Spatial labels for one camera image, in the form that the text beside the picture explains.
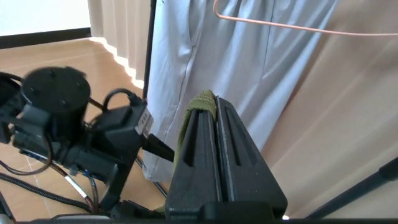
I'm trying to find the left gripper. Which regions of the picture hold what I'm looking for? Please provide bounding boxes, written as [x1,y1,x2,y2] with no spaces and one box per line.
[60,106,176,184]

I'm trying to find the black clothes rack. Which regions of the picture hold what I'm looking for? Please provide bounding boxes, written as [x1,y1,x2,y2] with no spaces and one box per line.
[99,0,398,218]

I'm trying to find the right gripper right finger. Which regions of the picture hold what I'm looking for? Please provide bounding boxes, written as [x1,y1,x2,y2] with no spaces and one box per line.
[216,96,289,219]

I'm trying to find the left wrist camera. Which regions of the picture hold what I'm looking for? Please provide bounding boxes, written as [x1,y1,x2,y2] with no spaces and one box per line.
[91,96,147,134]

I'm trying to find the green garment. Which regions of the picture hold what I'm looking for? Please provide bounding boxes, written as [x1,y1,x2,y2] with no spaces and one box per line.
[154,89,218,215]

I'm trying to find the pale grey shorts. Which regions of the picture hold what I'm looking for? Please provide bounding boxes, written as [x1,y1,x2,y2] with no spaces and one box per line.
[142,0,338,183]

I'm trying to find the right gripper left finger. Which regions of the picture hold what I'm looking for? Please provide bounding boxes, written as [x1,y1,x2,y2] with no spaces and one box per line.
[165,108,223,220]

